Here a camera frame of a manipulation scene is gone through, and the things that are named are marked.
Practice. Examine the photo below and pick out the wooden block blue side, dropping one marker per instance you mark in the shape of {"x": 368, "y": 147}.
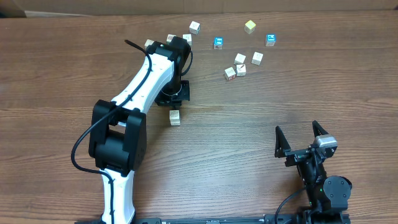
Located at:
{"x": 148, "y": 43}

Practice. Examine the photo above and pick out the blue top block right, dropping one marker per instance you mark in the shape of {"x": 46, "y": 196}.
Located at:
{"x": 270, "y": 40}

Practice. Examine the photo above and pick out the wooden block yellow side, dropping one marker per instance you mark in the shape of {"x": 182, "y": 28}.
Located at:
{"x": 239, "y": 59}

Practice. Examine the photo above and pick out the wooden block red three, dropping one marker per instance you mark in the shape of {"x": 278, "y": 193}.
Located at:
{"x": 174, "y": 116}

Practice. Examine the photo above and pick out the blue top wooden block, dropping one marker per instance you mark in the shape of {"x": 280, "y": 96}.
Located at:
{"x": 218, "y": 43}

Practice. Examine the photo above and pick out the wooden block number four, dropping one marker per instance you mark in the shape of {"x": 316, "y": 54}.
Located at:
{"x": 241, "y": 70}

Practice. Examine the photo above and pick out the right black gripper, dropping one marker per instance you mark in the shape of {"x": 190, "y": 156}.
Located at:
{"x": 300, "y": 154}

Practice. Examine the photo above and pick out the wooden block far top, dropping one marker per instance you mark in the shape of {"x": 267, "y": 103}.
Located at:
{"x": 194, "y": 27}

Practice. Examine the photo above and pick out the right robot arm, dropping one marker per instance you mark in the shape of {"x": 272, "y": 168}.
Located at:
{"x": 327, "y": 195}

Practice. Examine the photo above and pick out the wooden block red thirteen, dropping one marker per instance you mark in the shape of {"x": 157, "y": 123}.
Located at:
{"x": 230, "y": 73}

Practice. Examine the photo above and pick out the cardboard backdrop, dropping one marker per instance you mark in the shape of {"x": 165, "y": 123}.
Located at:
{"x": 56, "y": 8}

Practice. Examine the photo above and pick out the wooden block number two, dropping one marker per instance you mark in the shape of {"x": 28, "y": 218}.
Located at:
{"x": 175, "y": 123}

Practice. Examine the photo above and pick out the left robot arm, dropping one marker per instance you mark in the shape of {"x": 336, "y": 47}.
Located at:
{"x": 118, "y": 137}

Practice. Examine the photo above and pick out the wooden block green letter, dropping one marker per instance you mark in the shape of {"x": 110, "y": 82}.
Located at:
{"x": 170, "y": 38}

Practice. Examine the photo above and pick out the plain wooden block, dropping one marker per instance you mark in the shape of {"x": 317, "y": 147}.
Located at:
{"x": 188, "y": 38}

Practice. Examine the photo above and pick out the wooden block blue H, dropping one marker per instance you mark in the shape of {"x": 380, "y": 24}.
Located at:
{"x": 257, "y": 58}

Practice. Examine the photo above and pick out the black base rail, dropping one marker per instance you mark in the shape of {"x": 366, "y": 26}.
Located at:
{"x": 266, "y": 219}

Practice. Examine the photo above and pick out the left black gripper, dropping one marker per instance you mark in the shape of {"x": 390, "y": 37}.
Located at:
{"x": 173, "y": 101}

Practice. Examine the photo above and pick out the yellow top wooden block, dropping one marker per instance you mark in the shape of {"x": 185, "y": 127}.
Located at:
{"x": 249, "y": 27}

